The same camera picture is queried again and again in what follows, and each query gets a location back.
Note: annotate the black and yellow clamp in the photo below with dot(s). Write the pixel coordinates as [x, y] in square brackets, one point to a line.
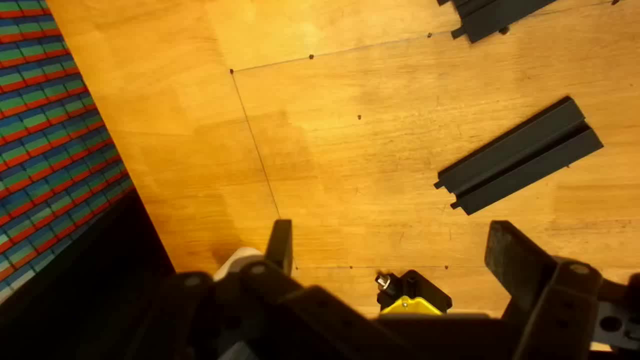
[415, 292]

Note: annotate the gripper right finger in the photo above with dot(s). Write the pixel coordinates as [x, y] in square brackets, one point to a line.
[555, 300]

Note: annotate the white round object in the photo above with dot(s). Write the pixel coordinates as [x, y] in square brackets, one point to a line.
[239, 260]

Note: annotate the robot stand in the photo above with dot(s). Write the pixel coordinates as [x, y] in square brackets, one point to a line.
[85, 295]

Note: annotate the black track piece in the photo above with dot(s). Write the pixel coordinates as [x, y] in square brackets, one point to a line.
[492, 17]
[520, 155]

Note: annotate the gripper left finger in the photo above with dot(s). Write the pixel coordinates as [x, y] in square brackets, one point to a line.
[280, 310]

